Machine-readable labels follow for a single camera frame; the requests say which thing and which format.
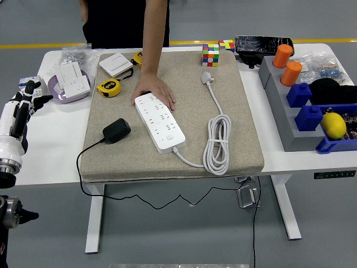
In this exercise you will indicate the person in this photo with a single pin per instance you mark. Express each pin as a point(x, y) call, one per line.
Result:
point(117, 22)

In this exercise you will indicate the white wall switch panel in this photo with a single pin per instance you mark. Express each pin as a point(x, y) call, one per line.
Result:
point(67, 71)

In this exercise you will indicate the black table control panel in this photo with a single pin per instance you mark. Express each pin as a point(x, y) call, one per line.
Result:
point(334, 174)

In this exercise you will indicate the purple bowl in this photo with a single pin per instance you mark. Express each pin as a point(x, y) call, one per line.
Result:
point(51, 86)

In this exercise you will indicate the black plug adapter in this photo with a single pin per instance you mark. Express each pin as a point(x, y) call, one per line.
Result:
point(117, 130)

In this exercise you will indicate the white power strip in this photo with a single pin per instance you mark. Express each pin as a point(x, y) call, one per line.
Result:
point(164, 128)

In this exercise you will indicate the yellow tape measure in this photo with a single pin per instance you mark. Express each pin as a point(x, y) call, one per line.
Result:
point(110, 87)

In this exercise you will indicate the clear bag of coloured parts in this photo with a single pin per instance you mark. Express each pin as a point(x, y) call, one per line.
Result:
point(323, 67)

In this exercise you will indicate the white table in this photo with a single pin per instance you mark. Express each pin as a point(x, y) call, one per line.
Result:
point(279, 167)

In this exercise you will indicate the black plastic-wrapped device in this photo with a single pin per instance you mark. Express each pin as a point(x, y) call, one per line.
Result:
point(259, 44)

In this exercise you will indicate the large Rubik's cube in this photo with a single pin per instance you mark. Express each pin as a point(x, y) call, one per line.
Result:
point(210, 56)

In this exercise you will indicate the small Rubik's cube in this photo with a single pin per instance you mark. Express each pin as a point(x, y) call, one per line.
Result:
point(227, 45)

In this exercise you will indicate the large silver metal bracket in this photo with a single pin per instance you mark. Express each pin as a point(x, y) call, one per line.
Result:
point(246, 196)

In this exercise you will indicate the white circuit breaker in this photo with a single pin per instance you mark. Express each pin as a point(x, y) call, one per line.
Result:
point(23, 81)

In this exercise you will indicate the person's left forearm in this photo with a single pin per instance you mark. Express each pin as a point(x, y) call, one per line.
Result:
point(154, 33)

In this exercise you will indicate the orange cylinder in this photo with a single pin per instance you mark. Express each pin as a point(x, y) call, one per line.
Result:
point(282, 56)
point(291, 74)

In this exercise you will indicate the blue plastic bin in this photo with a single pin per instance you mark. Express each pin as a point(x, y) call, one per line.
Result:
point(334, 146)

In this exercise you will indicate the grey stepped peg block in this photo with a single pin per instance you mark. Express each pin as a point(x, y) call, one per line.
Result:
point(279, 111)

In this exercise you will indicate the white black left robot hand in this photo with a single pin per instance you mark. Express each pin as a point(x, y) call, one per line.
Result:
point(11, 139)

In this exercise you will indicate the yellow lemon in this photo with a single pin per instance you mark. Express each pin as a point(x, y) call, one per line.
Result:
point(333, 125)

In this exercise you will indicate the grey-brown fabric mat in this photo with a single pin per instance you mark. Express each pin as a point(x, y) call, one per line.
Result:
point(189, 111)

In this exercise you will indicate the white wall switch box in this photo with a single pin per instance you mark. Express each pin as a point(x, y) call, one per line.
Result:
point(115, 64)

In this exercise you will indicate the black cloth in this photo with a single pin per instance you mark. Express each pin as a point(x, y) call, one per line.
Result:
point(332, 92)

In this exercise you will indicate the clear bag of screws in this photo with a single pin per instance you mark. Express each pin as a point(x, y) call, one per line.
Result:
point(75, 56)

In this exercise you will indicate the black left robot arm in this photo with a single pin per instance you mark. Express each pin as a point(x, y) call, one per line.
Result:
point(8, 212)

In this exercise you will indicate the blue plastic peg block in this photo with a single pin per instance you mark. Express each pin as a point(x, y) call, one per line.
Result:
point(299, 96)
point(308, 118)

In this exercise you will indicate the white wall socket panel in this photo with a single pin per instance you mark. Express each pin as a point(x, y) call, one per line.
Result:
point(75, 86)

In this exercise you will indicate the person's left hand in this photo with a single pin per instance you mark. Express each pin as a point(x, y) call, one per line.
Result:
point(157, 86)

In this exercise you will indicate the person's right forearm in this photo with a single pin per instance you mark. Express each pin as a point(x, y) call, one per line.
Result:
point(83, 11)

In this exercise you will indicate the dark small electronic parts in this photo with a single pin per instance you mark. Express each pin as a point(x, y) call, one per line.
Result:
point(352, 123)

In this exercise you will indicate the small silver metal bracket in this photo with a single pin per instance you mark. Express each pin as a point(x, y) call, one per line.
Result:
point(245, 179)

